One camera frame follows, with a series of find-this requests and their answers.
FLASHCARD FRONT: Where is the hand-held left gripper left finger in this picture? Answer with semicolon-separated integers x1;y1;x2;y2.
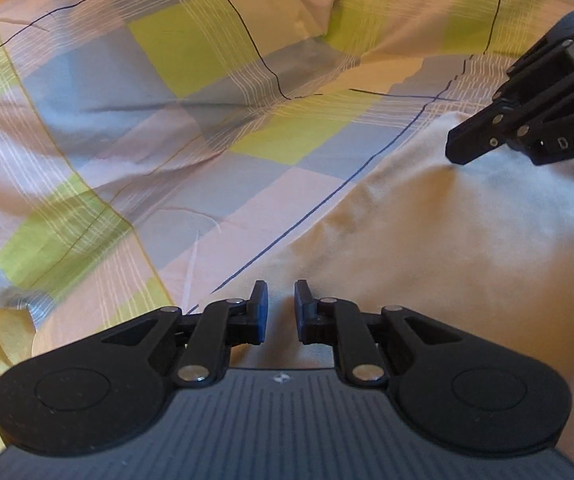
103;280;272;387

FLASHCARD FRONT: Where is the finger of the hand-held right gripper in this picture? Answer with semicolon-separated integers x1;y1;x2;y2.
446;57;574;165
494;7;574;104

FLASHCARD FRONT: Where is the white shirt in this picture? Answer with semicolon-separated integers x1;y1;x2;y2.
187;110;574;466

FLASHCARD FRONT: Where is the plaid quilt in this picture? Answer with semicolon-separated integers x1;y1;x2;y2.
0;0;574;343

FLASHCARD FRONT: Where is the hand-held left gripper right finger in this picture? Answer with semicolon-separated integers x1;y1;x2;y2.
293;279;461;387

